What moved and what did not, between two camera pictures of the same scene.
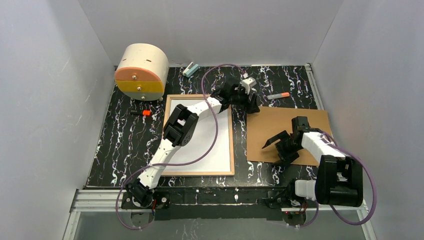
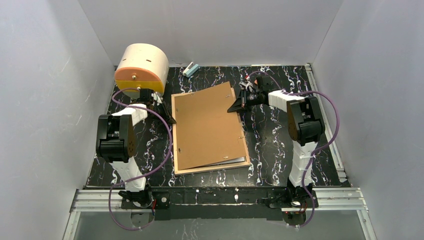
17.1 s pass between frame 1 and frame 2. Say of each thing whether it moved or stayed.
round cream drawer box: stayed
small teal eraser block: stayed
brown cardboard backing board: moved
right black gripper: moved
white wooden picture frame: moved
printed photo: moved
